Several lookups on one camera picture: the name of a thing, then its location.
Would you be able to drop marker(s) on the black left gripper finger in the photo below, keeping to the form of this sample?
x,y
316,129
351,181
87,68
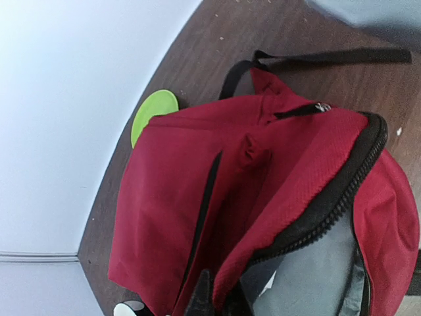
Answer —
x,y
200,303

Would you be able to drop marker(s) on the green plate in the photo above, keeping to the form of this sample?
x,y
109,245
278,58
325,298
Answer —
x,y
161,102

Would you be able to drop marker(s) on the red backpack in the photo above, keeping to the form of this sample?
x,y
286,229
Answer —
x,y
295,206

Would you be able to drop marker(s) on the left aluminium frame post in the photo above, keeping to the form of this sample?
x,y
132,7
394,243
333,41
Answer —
x,y
21,257

